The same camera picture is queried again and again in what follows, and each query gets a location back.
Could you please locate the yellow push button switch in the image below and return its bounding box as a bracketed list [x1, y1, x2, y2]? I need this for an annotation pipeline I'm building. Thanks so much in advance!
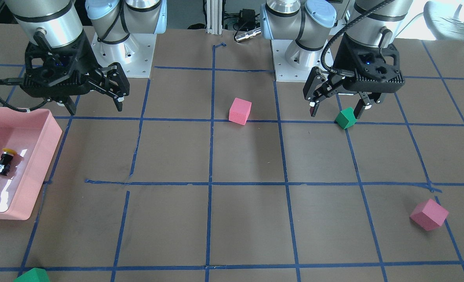
[0, 148, 17, 176]

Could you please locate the pink foam cube far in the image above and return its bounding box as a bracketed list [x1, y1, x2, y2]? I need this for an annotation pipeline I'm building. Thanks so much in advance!
[410, 199, 449, 231]

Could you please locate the pink foam cube centre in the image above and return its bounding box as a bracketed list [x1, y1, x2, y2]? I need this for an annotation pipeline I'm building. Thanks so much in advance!
[228, 98, 252, 126]

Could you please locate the pink foam cube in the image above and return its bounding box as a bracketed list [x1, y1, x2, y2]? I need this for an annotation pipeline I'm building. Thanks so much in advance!
[410, 199, 449, 231]
[228, 98, 252, 126]

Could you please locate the green foam cube near tray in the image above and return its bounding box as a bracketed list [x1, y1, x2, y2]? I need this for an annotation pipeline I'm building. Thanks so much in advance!
[14, 268, 50, 282]

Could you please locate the pink plastic tray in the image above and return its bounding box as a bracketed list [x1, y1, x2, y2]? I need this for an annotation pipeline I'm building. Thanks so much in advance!
[0, 107, 62, 220]

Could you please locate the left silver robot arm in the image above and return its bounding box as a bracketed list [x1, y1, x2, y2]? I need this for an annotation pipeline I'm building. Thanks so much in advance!
[260, 0, 412, 119]

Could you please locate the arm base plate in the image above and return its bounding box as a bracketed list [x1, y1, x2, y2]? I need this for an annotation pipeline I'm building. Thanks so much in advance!
[92, 34, 157, 78]
[271, 40, 334, 83]

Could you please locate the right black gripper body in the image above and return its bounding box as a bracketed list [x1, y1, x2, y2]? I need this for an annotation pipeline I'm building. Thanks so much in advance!
[22, 31, 105, 98]

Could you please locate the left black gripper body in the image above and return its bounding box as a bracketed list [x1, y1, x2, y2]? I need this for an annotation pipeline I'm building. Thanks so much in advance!
[332, 34, 405, 93]

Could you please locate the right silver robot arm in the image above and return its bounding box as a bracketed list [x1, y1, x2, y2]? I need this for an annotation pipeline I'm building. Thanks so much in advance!
[0, 0, 167, 115]

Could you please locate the aluminium profile post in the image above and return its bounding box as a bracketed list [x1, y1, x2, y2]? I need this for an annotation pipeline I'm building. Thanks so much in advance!
[205, 0, 223, 36]

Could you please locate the green foam cube near left arm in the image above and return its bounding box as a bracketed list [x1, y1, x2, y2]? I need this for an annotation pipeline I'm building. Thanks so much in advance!
[334, 107, 357, 130]

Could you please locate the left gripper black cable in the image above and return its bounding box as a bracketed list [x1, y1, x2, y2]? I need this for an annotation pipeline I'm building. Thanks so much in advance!
[321, 0, 395, 73]

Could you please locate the black power adapter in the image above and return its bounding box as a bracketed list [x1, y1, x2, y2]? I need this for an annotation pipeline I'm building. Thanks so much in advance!
[238, 9, 256, 31]

